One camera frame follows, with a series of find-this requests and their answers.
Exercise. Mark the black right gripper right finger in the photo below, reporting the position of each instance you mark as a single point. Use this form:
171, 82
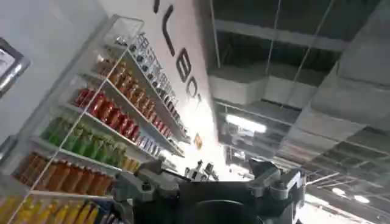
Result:
274, 185

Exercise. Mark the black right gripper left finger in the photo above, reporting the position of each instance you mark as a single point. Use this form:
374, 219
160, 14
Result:
143, 185

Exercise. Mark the black and white background machine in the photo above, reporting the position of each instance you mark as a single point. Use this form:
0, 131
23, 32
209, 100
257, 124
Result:
198, 173

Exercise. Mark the small round ceiling lamp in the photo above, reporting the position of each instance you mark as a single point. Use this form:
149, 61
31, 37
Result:
338, 191
361, 199

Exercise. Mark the long bright ceiling lamp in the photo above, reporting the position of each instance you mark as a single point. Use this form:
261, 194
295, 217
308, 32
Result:
245, 123

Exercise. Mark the white shelf with bottled goods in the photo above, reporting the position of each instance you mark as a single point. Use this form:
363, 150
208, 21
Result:
100, 128

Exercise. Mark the small yellow wall sign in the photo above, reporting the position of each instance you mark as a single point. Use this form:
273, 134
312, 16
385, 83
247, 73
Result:
198, 141

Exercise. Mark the white boxy air duct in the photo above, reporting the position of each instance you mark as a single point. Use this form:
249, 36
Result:
240, 88

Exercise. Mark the grey framed wall screen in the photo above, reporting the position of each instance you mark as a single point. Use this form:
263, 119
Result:
10, 70

